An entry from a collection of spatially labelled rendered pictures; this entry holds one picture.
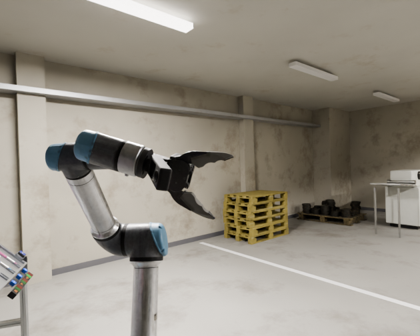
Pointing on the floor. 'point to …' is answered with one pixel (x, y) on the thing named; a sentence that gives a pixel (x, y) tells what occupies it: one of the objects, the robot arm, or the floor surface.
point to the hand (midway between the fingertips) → (225, 189)
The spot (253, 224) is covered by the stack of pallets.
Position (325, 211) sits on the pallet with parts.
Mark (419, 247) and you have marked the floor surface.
